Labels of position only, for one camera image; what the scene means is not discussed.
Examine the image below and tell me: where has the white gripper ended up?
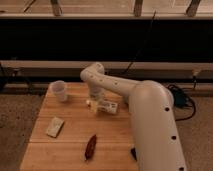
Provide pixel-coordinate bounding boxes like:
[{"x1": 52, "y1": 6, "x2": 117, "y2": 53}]
[{"x1": 86, "y1": 84, "x2": 102, "y2": 112}]

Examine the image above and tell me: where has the black cable bundle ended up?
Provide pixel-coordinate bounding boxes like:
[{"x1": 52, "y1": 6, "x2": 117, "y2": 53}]
[{"x1": 165, "y1": 83, "x2": 197, "y2": 122}]

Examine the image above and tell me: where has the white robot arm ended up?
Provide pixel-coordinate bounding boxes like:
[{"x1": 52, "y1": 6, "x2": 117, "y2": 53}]
[{"x1": 80, "y1": 62, "x2": 187, "y2": 171}]

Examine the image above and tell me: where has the dark red chili pepper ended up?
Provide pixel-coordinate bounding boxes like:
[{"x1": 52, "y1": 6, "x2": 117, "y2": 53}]
[{"x1": 85, "y1": 135, "x2": 97, "y2": 160}]

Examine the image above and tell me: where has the white rectangular sponge block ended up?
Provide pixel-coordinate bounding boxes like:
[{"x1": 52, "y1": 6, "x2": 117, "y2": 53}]
[{"x1": 46, "y1": 117, "x2": 64, "y2": 138}]

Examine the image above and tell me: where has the black smartphone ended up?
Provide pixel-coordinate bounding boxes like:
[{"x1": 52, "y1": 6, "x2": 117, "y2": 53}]
[{"x1": 130, "y1": 148, "x2": 137, "y2": 161}]

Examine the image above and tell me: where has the clear plastic cup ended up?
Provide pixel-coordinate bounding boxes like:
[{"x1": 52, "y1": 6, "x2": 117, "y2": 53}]
[{"x1": 50, "y1": 80, "x2": 68, "y2": 102}]

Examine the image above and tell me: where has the black hanging cable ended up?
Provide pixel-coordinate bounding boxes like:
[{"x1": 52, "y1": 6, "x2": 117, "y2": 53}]
[{"x1": 121, "y1": 9, "x2": 158, "y2": 76}]

